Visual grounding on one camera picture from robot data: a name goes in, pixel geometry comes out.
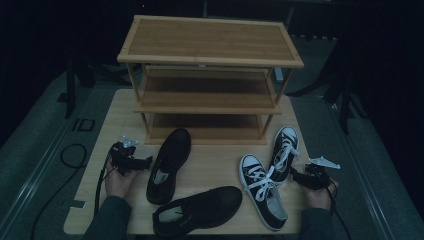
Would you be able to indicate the person's right hand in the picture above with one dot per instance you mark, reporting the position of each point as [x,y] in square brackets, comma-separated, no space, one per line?
[320,199]

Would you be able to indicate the black canvas sneaker white laces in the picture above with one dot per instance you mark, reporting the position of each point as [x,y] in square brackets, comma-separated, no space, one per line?
[263,203]
[286,140]

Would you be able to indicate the black slip-on shoe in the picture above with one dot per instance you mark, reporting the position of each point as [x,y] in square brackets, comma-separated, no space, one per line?
[213,203]
[173,156]

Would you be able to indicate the grey stand foot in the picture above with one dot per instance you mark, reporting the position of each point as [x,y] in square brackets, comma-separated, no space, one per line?
[279,75]

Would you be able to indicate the person's left hand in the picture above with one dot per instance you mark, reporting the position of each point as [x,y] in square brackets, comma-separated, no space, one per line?
[119,185]

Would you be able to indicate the black metal stand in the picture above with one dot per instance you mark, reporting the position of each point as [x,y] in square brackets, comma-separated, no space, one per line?
[70,96]
[345,110]

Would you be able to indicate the grey metal pole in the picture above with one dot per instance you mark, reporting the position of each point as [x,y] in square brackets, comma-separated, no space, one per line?
[289,18]

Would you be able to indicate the wooden three-tier shoe rack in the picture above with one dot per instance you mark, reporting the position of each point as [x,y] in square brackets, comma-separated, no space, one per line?
[206,40]

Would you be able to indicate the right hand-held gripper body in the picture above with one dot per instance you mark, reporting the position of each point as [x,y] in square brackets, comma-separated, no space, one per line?
[318,176]

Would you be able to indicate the grey metal floor rail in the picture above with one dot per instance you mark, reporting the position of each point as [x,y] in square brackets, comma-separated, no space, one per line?
[366,186]
[33,186]

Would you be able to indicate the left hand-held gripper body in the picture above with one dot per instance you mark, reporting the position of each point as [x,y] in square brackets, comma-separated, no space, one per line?
[122,156]

